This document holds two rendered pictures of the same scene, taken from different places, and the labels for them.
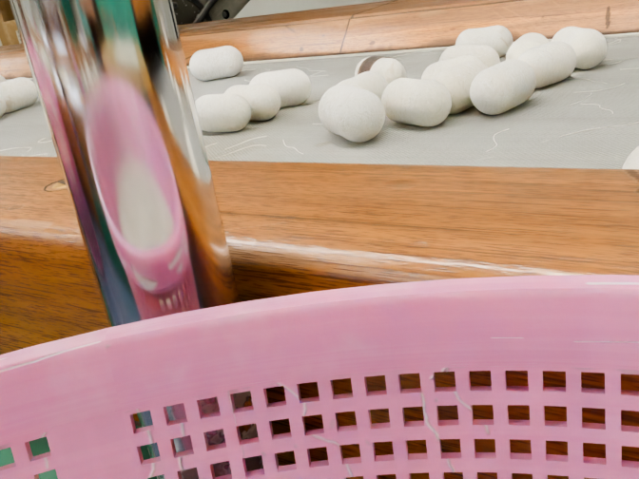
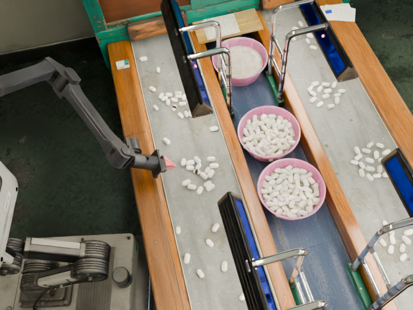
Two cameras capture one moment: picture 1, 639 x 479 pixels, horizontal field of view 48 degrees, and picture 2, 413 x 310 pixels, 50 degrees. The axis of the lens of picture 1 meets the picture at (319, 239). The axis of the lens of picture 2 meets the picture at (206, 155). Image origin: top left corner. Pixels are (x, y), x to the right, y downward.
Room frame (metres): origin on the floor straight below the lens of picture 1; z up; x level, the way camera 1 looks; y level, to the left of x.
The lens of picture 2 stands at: (1.12, 0.93, 2.35)
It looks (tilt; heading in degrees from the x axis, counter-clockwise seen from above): 59 degrees down; 227
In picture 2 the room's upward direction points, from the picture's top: 7 degrees counter-clockwise
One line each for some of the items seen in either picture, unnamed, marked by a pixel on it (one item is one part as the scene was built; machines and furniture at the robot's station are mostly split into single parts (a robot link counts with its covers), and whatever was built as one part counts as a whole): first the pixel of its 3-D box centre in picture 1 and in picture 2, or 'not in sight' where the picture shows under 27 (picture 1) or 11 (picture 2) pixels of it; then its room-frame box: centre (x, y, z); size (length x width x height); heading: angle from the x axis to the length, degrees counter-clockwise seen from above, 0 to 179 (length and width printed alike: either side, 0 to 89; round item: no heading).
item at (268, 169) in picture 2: not in sight; (290, 192); (0.38, 0.60, 0.72); 0.27 x 0.27 x 0.10
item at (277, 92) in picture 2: not in sight; (295, 54); (-0.10, 0.27, 0.90); 0.20 x 0.19 x 0.45; 54
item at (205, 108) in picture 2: not in sight; (183, 49); (0.29, -0.01, 1.08); 0.62 x 0.08 x 0.07; 54
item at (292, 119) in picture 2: not in sight; (268, 136); (0.22, 0.37, 0.72); 0.27 x 0.27 x 0.10
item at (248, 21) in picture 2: not in sight; (227, 26); (-0.17, -0.16, 0.77); 0.33 x 0.15 x 0.01; 144
